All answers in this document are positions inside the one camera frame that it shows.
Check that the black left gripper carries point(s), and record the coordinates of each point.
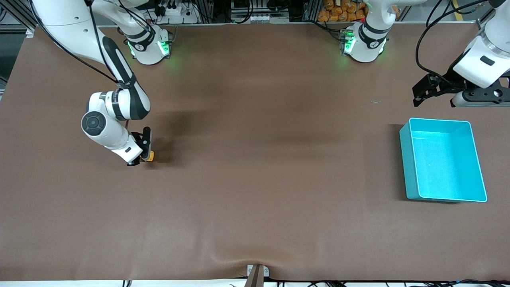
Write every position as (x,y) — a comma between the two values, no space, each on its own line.
(443,84)

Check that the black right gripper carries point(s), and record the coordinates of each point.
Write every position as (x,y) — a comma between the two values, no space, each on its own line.
(144,142)

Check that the yellow beetle toy car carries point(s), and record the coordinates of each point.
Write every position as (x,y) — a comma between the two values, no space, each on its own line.
(150,156)

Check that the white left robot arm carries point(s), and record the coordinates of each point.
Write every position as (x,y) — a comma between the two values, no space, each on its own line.
(364,48)

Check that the teal plastic bin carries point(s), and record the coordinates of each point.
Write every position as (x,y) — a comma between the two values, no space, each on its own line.
(446,167)

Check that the brown table cover mat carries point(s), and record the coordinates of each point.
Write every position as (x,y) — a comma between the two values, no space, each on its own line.
(255,159)

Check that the orange packets heap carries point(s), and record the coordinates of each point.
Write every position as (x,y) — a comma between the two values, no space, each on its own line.
(330,14)

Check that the white power strip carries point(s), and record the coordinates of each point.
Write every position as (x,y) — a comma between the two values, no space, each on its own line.
(179,14)

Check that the white terminal block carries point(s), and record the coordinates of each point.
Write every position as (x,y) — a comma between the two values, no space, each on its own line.
(261,18)

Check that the grey table clamp bracket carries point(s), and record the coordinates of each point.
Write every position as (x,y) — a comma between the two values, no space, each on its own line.
(255,277)

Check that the aluminium frame post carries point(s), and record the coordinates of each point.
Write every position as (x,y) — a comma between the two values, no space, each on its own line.
(12,18)

